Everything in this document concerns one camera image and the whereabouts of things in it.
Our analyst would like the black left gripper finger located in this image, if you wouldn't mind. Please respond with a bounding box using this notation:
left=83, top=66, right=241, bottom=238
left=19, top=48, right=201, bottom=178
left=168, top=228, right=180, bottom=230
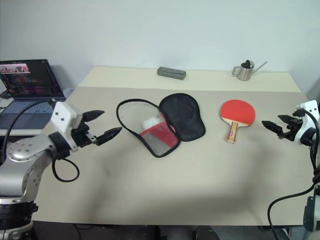
left=96, top=126, right=123, bottom=146
left=83, top=109, right=106, bottom=124

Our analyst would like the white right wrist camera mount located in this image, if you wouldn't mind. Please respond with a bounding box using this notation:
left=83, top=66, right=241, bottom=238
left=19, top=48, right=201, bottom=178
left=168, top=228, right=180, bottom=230
left=294, top=99, right=320, bottom=145

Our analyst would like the red table tennis paddle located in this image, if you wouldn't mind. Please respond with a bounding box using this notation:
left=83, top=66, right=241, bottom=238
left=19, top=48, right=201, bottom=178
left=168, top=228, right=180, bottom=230
left=219, top=99, right=257, bottom=144

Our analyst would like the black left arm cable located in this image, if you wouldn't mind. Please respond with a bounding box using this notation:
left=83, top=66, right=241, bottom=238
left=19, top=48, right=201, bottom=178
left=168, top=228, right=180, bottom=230
left=1, top=99, right=80, bottom=183

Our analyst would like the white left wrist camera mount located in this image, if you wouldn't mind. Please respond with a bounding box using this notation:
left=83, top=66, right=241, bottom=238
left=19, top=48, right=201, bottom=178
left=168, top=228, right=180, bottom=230
left=50, top=101, right=83, bottom=153

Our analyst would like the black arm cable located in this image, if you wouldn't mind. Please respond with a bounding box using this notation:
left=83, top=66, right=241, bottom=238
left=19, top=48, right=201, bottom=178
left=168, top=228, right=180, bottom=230
left=267, top=108, right=320, bottom=240
left=1, top=99, right=80, bottom=183

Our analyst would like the red black paddle case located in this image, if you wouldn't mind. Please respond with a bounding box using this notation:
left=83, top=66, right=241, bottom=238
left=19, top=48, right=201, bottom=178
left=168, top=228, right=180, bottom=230
left=116, top=92, right=206, bottom=159

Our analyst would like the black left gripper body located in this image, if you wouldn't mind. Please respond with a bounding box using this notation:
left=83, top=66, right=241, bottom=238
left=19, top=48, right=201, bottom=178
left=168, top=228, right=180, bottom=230
left=71, top=120, right=98, bottom=149

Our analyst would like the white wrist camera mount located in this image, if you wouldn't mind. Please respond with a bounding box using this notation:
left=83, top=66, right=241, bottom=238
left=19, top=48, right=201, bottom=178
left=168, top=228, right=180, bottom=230
left=294, top=99, right=320, bottom=145
left=50, top=101, right=83, bottom=153

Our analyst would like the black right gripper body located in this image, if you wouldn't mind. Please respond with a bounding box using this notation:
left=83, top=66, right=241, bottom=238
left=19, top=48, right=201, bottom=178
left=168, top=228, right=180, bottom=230
left=281, top=113, right=305, bottom=142

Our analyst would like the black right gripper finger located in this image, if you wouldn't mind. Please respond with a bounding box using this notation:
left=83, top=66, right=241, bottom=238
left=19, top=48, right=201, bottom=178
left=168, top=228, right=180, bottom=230
left=261, top=120, right=286, bottom=139
left=277, top=114, right=295, bottom=124

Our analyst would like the grey rectangular block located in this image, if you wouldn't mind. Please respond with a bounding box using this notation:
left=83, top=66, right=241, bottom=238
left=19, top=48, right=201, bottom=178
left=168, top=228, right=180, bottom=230
left=157, top=66, right=187, bottom=81

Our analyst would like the steel watering can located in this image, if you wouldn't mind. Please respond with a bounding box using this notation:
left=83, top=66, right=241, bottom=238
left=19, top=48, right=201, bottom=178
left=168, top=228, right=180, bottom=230
left=230, top=59, right=269, bottom=82

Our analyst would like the white ping pong ball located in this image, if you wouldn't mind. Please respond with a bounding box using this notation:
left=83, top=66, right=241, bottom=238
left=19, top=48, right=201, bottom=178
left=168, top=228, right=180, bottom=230
left=142, top=117, right=162, bottom=131

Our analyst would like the blue open laptop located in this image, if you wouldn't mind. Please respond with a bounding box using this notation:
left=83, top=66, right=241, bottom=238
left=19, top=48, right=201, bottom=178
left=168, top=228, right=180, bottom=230
left=0, top=59, right=67, bottom=130

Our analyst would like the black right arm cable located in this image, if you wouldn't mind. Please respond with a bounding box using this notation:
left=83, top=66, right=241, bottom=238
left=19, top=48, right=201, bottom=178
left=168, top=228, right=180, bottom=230
left=267, top=108, right=320, bottom=240

